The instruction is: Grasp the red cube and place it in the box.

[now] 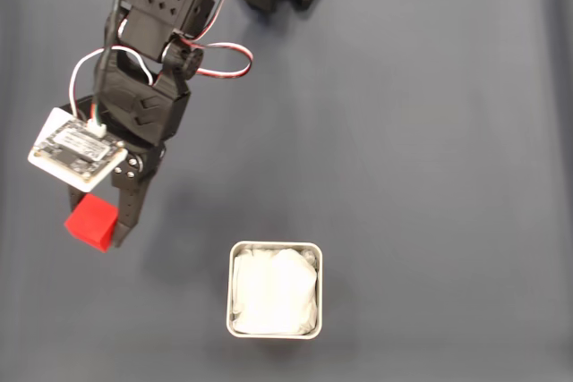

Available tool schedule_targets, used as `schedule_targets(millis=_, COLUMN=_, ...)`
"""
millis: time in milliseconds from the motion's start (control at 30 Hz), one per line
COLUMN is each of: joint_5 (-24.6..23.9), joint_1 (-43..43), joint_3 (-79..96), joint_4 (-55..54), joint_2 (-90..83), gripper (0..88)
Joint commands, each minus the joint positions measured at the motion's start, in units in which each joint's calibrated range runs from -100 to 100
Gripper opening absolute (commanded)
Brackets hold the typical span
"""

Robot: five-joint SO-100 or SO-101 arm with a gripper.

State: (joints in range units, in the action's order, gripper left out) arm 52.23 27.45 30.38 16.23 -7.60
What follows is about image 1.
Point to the red cube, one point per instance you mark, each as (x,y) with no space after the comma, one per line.
(91,221)

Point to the white square box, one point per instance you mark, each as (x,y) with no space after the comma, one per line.
(273,337)

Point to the white crumpled cloth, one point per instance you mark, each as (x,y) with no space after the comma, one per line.
(273,292)

